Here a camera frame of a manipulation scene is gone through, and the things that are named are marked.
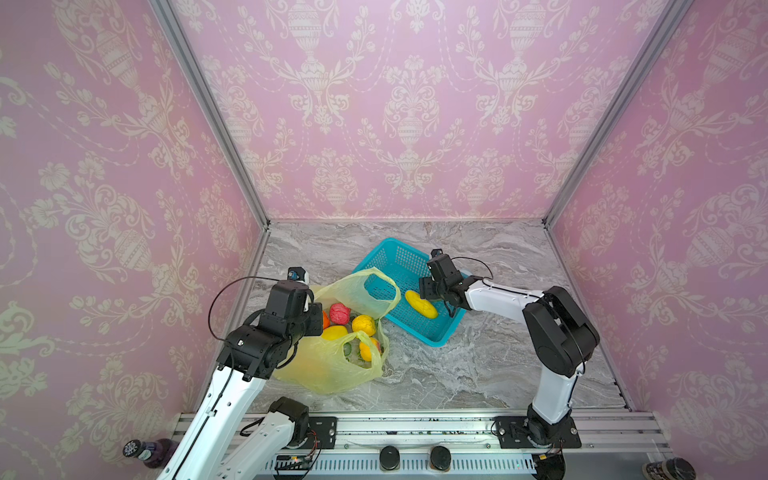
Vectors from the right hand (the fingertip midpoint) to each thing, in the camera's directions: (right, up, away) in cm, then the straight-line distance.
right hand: (431, 282), depth 97 cm
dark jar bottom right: (+46, -34, -36) cm, 68 cm away
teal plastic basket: (-7, +5, +6) cm, 11 cm away
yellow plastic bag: (-24, -17, -10) cm, 31 cm away
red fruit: (-29, -9, -8) cm, 31 cm away
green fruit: (-26, -18, -9) cm, 33 cm away
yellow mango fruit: (-4, -6, -5) cm, 9 cm away
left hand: (-32, -4, -26) cm, 41 cm away
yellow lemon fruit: (-21, -11, -10) cm, 26 cm away
